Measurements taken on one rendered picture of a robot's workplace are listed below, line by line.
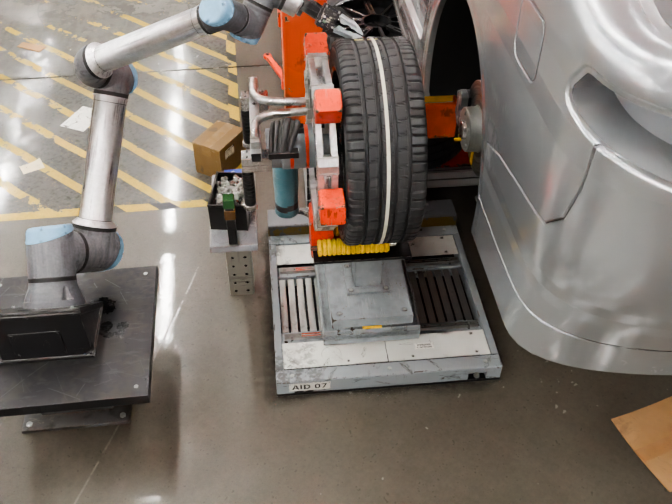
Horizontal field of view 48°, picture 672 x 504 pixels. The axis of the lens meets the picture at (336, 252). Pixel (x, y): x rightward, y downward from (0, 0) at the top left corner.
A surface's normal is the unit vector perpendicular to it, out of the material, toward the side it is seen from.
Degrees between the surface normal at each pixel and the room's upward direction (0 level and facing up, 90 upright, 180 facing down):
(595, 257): 90
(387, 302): 0
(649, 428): 2
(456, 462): 0
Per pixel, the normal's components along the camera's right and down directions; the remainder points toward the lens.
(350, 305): 0.00, -0.73
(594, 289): -0.56, 0.62
